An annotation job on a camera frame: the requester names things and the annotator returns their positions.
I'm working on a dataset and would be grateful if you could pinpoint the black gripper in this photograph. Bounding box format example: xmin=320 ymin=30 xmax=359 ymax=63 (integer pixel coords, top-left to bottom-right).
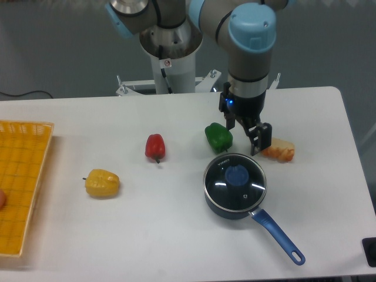
xmin=219 ymin=82 xmax=272 ymax=156

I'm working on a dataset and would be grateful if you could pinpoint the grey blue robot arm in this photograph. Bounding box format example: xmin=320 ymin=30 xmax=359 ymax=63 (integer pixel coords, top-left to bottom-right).
xmin=105 ymin=1 xmax=289 ymax=155

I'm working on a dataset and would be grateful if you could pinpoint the glass pot lid blue knob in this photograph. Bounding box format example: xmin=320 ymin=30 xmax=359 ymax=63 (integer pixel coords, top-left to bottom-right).
xmin=203 ymin=153 xmax=267 ymax=219

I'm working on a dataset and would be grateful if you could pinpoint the green bell pepper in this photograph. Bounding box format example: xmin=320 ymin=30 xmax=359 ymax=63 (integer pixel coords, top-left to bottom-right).
xmin=204 ymin=122 xmax=233 ymax=154

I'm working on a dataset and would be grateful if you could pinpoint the bread piece toy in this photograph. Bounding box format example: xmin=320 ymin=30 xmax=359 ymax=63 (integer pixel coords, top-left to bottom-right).
xmin=261 ymin=137 xmax=295 ymax=162

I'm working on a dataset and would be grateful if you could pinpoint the red bell pepper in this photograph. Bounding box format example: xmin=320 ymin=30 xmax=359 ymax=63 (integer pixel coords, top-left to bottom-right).
xmin=145 ymin=134 xmax=166 ymax=163

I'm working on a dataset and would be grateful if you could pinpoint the yellow bell pepper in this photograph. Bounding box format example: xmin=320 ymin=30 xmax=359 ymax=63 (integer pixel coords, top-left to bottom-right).
xmin=85 ymin=169 xmax=120 ymax=197

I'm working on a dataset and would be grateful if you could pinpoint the black table corner device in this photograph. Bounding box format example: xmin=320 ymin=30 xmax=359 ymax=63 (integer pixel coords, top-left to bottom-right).
xmin=362 ymin=237 xmax=376 ymax=267

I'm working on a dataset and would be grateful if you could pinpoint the yellow woven basket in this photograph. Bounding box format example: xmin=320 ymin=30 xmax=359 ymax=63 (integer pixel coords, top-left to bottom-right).
xmin=1 ymin=120 xmax=54 ymax=257

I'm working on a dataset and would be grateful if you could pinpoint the white metal base frame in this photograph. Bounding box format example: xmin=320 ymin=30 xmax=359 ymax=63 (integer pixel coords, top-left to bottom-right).
xmin=115 ymin=69 xmax=281 ymax=97

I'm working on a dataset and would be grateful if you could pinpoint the blue saucepan with handle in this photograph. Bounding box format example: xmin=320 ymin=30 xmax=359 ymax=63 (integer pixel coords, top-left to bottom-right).
xmin=203 ymin=187 xmax=306 ymax=266

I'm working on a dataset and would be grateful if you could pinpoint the black cable on pedestal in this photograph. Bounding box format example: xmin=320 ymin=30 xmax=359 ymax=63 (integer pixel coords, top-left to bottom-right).
xmin=158 ymin=44 xmax=174 ymax=94

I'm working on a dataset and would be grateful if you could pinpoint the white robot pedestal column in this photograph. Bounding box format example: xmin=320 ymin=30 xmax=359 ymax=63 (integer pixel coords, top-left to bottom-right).
xmin=139 ymin=19 xmax=203 ymax=94

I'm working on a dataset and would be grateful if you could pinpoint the black cable on floor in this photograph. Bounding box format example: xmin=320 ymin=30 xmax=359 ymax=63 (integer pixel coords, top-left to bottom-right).
xmin=0 ymin=90 xmax=55 ymax=99

